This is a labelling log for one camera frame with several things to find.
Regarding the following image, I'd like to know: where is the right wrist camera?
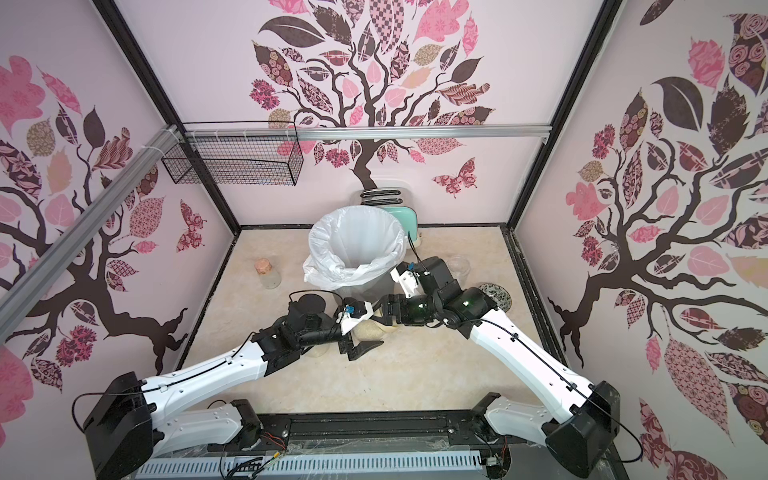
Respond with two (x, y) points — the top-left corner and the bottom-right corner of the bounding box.
(390, 262), (425, 298)

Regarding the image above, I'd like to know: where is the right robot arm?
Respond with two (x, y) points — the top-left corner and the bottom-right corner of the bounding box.
(374, 257), (625, 478)

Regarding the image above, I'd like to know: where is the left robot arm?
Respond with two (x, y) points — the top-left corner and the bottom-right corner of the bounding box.
(79, 293), (386, 479)

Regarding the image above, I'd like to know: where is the white slotted cable duct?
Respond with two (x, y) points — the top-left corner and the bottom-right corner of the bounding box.
(133, 451), (485, 479)

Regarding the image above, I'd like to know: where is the small bottle with cork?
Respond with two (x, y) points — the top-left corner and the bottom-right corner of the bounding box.
(254, 258), (281, 290)

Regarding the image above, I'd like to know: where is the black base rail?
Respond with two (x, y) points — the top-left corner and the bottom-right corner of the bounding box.
(209, 407), (628, 480)

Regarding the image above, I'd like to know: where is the aluminium rail left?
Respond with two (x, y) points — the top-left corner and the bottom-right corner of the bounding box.
(1, 125), (180, 341)

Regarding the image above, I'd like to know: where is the white plastic trash bag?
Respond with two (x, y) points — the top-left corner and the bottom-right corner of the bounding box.
(303, 205), (407, 291)

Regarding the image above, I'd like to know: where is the glass jar with rice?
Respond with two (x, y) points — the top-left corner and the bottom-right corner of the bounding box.
(445, 255), (471, 286)

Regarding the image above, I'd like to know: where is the grey mesh trash bin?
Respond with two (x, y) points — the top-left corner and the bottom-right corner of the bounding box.
(335, 276), (395, 304)

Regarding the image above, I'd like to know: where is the mint green toaster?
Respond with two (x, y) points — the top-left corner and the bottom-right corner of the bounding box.
(353, 186), (421, 247)

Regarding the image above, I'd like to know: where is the black wire basket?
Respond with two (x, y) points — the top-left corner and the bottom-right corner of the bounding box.
(162, 120), (304, 186)

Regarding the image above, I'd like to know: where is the aluminium rail back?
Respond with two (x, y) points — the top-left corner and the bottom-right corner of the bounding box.
(185, 122), (552, 141)

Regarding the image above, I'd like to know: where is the patterned ceramic bowl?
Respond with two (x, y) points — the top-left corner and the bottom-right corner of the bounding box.
(479, 283), (512, 312)

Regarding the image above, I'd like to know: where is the aluminium rail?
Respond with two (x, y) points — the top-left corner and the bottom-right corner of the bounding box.
(1, 125), (180, 341)
(185, 122), (552, 141)

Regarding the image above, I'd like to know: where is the glass jar beige lid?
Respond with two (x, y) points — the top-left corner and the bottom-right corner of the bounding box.
(352, 320), (398, 342)
(303, 343), (331, 358)

